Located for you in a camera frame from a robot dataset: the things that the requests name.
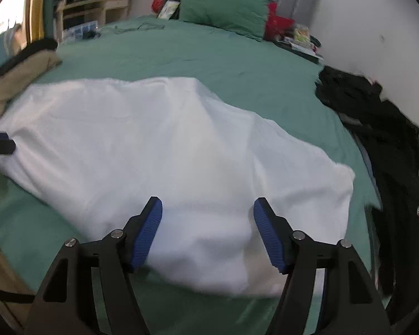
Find colourful snack bag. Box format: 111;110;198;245
293;24;311;44

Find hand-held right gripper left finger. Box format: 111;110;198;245
23;196;163;335

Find black clothes pile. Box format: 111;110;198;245
316;66;385;112

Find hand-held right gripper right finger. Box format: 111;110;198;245
253;197;393;335

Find black flat box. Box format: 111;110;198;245
272;37;323;60

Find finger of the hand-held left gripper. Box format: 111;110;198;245
0;131;16;157

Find teal curtain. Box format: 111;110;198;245
44;0;58;39

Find black folded garment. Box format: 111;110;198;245
0;38;58;84

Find tan pants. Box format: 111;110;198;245
0;49;63;128

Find wooden desk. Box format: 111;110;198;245
55;0;133;39

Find black jacket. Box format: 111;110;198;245
339;98;419;325

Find green pillow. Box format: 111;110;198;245
177;0;273;42

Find white hooded jacket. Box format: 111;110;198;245
0;76;356;299

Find bed with green sheet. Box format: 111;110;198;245
0;17;381;335

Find yellow curtain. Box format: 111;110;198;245
26;0;47;42

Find white green box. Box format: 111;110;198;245
156;0;180;21

